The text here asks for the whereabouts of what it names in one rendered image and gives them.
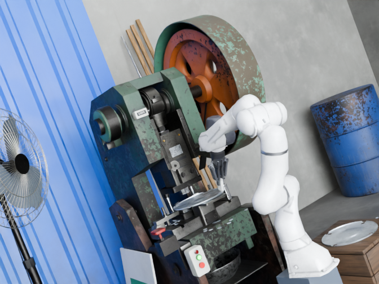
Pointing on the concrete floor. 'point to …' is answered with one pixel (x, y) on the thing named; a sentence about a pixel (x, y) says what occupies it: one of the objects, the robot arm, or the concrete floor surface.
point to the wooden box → (356, 256)
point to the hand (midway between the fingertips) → (220, 184)
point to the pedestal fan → (20, 186)
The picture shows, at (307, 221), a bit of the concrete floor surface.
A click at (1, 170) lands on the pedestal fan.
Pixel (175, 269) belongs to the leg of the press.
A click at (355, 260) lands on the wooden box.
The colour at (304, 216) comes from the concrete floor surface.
